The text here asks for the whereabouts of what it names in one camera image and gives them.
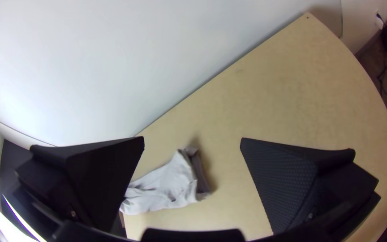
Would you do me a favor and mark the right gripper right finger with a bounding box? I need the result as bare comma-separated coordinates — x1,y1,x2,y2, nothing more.
240,137,382,236

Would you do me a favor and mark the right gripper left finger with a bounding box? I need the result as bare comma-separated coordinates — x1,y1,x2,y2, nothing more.
12,136,146,236

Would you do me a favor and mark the grey t-shirt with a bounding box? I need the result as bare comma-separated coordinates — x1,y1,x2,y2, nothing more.
119,146,212,216

